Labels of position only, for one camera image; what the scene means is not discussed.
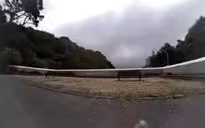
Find dry gravel patch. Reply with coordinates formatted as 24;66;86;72
14;75;205;101

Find small dark bench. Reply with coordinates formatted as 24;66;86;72
44;70;57;80

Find wooded hillside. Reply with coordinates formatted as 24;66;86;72
0;22;116;75

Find grey asphalt road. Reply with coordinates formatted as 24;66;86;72
0;74;205;128

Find robot's own part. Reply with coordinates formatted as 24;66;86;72
134;119;150;128

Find tall dark tree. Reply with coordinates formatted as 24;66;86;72
0;0;45;34

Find dark trees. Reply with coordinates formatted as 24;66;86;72
144;2;205;69

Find long white wall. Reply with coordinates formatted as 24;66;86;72
7;54;205;79

